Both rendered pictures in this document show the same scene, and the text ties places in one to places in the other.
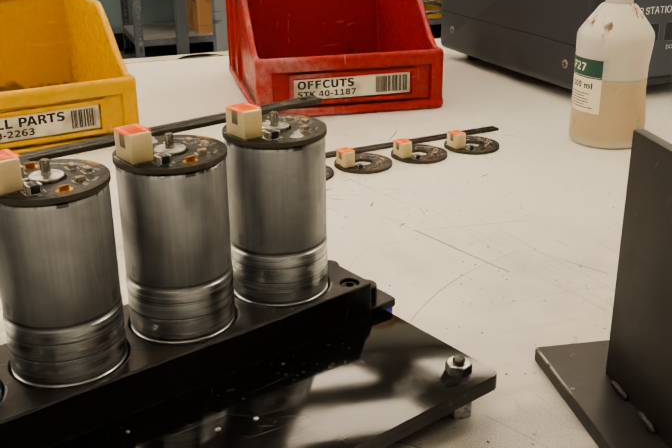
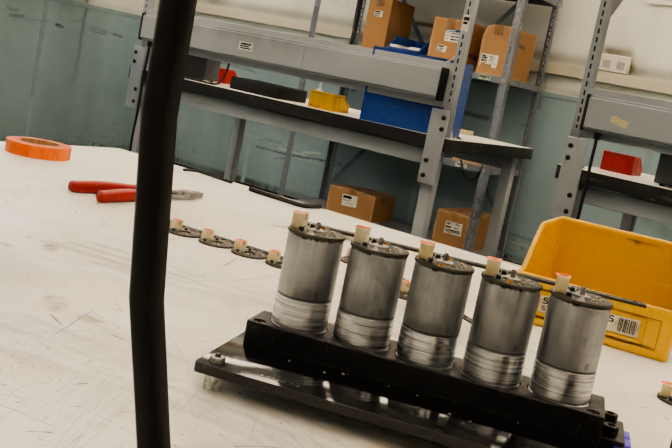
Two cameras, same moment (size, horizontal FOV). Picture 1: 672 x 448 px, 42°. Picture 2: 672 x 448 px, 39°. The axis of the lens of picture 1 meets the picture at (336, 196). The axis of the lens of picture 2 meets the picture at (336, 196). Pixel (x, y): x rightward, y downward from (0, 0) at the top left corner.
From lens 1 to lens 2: 24 cm
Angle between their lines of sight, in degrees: 53
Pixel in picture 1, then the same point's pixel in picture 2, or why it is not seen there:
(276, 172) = (559, 314)
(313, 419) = (492, 435)
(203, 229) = (501, 320)
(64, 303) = (419, 318)
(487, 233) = not seen: outside the picture
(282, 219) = (555, 343)
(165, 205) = (487, 298)
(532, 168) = not seen: outside the picture
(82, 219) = (441, 281)
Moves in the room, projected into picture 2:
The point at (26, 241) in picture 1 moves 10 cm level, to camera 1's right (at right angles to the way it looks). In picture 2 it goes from (416, 281) to (615, 370)
